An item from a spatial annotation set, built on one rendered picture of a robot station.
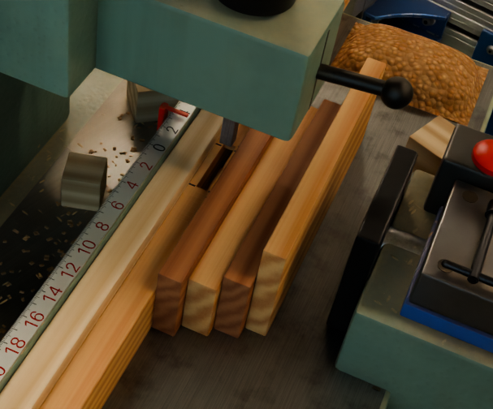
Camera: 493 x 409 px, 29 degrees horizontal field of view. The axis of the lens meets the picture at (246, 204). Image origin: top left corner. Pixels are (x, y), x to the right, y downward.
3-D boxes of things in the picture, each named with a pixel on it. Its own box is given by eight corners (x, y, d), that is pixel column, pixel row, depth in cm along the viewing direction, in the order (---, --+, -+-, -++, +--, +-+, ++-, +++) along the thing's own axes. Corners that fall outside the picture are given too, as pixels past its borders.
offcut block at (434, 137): (395, 171, 74) (408, 135, 72) (425, 149, 77) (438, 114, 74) (431, 197, 73) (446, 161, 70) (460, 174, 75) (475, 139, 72)
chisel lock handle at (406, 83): (404, 120, 58) (412, 95, 57) (304, 83, 60) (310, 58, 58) (412, 101, 60) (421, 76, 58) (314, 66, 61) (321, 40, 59)
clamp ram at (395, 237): (434, 370, 62) (477, 283, 55) (325, 325, 63) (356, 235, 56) (464, 273, 68) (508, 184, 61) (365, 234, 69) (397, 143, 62)
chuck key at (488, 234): (503, 299, 54) (508, 289, 53) (436, 273, 54) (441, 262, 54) (525, 220, 58) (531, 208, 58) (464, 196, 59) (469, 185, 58)
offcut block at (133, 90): (167, 91, 92) (170, 60, 89) (178, 119, 90) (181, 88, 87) (126, 95, 91) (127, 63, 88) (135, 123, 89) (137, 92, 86)
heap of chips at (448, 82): (467, 127, 79) (477, 101, 77) (325, 74, 81) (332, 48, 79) (488, 70, 85) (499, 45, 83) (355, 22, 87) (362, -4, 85)
